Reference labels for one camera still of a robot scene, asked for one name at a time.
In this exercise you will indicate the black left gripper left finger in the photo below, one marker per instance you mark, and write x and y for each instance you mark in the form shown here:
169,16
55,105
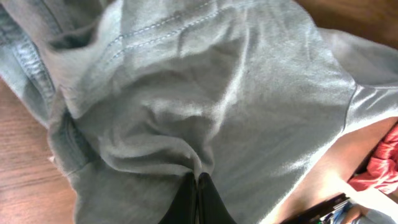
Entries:
183,207

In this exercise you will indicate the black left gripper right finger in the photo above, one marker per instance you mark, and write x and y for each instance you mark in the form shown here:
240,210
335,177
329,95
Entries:
211,209

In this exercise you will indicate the light blue t-shirt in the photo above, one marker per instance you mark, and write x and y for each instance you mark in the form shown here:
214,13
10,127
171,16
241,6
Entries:
135,95

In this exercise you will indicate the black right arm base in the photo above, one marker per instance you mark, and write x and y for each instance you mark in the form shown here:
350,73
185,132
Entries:
323,213

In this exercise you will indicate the red printed t-shirt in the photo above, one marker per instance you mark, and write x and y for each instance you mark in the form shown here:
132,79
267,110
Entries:
381,170

